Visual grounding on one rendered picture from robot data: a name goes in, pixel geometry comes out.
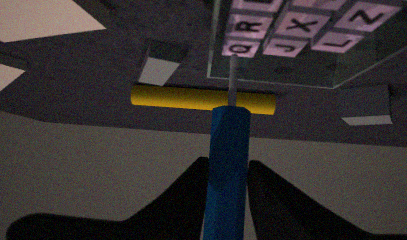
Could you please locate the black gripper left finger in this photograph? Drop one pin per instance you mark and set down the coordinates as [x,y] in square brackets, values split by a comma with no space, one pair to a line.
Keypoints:
[177,214]

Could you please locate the blue stylus with grey tip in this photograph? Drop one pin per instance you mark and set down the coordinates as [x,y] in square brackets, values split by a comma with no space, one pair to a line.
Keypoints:
[228,168]

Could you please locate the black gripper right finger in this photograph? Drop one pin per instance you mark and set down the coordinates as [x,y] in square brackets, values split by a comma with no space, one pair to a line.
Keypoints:
[281,211]

